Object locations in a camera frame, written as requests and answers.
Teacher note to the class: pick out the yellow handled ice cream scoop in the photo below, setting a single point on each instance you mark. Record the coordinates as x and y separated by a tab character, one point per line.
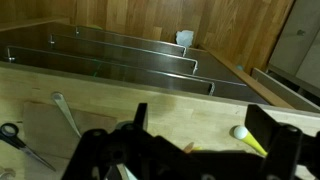
243	134

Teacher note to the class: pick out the steel drawer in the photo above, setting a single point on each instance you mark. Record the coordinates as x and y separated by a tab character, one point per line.
123	55
107	70
140	43

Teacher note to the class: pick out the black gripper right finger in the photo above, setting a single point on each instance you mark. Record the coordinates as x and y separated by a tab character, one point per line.
263	127

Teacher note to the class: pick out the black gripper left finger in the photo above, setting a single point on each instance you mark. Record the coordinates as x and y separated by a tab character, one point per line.
141	116

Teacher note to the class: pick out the black handled scissors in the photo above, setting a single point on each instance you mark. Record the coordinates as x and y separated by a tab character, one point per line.
9	134

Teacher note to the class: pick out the steel spoon on board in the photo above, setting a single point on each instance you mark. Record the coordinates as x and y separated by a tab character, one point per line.
59	99

